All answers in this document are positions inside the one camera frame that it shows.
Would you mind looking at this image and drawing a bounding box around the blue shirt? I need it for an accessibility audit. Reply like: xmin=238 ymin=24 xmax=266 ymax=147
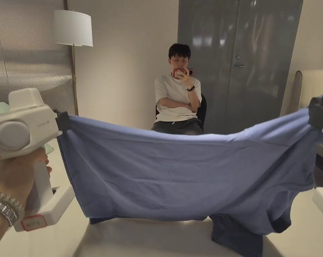
xmin=56 ymin=92 xmax=323 ymax=257

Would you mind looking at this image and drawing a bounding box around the bed with white sheet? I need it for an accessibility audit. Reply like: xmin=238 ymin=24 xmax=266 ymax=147
xmin=0 ymin=134 xmax=323 ymax=257

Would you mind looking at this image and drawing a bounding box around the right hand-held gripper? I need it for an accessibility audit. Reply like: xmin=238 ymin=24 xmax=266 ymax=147
xmin=308 ymin=94 xmax=323 ymax=215

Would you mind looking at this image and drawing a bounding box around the floor lamp with white shade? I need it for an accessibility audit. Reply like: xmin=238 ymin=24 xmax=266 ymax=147
xmin=53 ymin=10 xmax=94 ymax=116

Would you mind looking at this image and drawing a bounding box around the black chair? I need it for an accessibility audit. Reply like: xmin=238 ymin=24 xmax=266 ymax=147
xmin=150 ymin=93 xmax=208 ymax=133

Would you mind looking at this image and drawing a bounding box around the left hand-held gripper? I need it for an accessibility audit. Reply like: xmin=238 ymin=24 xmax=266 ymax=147
xmin=0 ymin=88 xmax=77 ymax=233

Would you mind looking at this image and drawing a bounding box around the person's left hand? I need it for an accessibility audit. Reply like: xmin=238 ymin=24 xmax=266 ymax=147
xmin=0 ymin=147 xmax=53 ymax=212

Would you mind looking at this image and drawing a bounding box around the grey double door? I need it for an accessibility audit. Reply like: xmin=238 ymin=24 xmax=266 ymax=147
xmin=177 ymin=0 xmax=304 ymax=134

